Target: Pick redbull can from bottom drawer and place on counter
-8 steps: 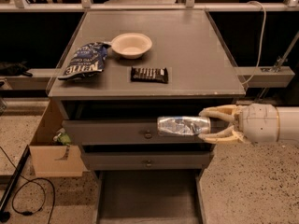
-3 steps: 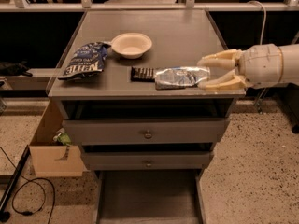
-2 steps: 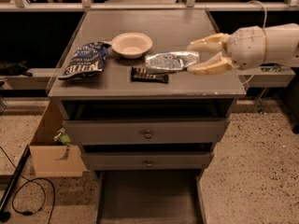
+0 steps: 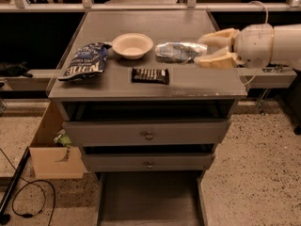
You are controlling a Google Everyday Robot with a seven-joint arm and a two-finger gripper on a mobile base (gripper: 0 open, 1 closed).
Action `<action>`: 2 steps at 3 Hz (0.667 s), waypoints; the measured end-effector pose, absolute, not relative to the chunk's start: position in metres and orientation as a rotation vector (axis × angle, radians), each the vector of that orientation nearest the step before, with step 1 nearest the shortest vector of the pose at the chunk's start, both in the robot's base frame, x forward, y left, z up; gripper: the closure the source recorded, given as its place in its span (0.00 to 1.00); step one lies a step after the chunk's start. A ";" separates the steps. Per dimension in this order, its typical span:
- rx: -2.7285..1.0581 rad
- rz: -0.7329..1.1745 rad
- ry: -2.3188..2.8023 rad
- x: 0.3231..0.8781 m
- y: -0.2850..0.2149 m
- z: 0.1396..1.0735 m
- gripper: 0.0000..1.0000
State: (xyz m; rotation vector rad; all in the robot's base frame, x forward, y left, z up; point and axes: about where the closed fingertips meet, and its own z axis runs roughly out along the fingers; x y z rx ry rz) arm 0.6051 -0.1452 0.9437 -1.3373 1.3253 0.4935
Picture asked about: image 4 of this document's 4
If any green bottle in box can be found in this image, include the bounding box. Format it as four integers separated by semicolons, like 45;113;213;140
54;129;72;147

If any grey top drawer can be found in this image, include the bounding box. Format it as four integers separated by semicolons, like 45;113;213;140
63;120;230;147

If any metal rail frame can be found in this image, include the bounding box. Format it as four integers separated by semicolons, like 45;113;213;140
0;0;301;12

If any cardboard box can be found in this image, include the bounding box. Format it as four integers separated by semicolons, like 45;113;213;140
29;103;86;179

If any grey drawer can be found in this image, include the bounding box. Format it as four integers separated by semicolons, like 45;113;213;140
63;120;230;147
82;153;215;172
93;171;208;226

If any blue chip bag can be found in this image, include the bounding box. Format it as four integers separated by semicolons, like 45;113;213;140
57;42;112;81

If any white paper bowl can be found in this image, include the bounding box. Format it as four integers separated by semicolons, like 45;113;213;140
112;33;153;59

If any silver blue redbull can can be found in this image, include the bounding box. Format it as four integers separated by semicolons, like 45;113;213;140
155;42;208;64

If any white hanging cable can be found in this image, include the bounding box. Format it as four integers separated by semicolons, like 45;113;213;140
242;0;270;87

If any grey bottom drawer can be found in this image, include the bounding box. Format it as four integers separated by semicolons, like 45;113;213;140
93;171;208;226

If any grey middle drawer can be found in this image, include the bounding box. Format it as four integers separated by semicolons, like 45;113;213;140
82;153;215;172

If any black bar on floor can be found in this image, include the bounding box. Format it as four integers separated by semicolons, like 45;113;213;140
0;147;29;226

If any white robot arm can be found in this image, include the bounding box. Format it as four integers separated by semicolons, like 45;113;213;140
194;24;301;71

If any grey drawer cabinet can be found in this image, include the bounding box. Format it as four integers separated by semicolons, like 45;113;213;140
45;8;248;226

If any black object on ledge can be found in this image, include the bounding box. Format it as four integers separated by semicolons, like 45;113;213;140
0;61;32;77

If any dark chocolate bar wrapper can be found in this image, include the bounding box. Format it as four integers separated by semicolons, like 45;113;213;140
131;68;169;85

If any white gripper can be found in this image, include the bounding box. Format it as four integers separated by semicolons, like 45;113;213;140
194;24;274;69

